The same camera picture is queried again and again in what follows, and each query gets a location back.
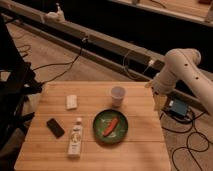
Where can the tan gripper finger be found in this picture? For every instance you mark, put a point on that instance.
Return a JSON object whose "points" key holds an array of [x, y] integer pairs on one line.
{"points": [[160, 101], [148, 84]]}

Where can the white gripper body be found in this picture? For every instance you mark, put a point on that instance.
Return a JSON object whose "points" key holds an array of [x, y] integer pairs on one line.
{"points": [[163, 84]]}

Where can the white plastic bottle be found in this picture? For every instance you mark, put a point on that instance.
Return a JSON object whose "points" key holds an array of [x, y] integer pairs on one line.
{"points": [[75, 139]]}

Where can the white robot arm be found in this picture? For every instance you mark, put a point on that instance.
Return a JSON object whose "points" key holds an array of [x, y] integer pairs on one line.
{"points": [[181, 64]]}

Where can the blue electronic box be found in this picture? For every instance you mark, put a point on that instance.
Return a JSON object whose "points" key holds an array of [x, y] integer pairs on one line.
{"points": [[178, 107]]}

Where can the orange carrot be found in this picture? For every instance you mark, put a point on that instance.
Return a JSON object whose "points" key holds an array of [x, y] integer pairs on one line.
{"points": [[110, 127]]}

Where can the green bowl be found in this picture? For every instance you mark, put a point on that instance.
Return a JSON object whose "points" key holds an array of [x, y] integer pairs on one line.
{"points": [[101, 122]]}

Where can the white rectangular box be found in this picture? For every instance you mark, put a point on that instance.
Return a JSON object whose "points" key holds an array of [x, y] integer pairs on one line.
{"points": [[71, 102]]}

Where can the black smartphone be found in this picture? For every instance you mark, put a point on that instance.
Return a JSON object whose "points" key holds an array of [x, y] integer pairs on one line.
{"points": [[55, 128]]}

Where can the black equipment left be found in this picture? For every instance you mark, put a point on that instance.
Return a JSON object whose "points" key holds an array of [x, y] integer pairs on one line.
{"points": [[21, 82]]}

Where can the long metal rail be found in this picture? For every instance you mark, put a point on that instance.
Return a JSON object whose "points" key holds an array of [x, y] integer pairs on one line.
{"points": [[96, 38]]}

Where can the white object on rail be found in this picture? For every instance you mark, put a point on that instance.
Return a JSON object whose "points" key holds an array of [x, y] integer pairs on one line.
{"points": [[58, 15]]}

